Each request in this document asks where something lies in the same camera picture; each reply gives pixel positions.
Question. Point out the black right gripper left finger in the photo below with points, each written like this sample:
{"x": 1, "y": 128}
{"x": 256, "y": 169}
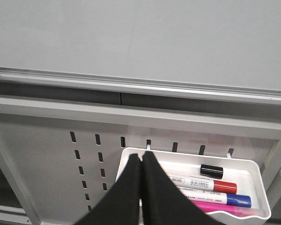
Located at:
{"x": 120, "y": 206}

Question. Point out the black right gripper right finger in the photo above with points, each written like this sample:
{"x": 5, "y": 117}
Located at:
{"x": 162, "y": 202}

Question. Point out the blue capped white marker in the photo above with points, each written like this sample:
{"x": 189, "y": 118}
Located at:
{"x": 216, "y": 197}

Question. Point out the pink marker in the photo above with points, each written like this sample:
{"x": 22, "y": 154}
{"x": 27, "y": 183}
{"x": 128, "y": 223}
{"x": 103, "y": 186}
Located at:
{"x": 208, "y": 207}

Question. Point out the black marker cap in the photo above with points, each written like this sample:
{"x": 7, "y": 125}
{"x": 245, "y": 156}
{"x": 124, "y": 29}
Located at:
{"x": 211, "y": 171}

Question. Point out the red capped white marker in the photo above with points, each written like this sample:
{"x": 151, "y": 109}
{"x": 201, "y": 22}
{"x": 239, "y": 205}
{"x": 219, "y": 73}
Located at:
{"x": 203, "y": 183}

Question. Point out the white metal pegboard stand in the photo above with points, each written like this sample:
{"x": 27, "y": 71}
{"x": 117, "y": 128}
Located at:
{"x": 61, "y": 158}

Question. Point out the white plastic marker tray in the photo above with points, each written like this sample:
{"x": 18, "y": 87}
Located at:
{"x": 245, "y": 173}

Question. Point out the white whiteboard with aluminium frame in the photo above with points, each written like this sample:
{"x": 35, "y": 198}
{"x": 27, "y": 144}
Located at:
{"x": 220, "y": 50}

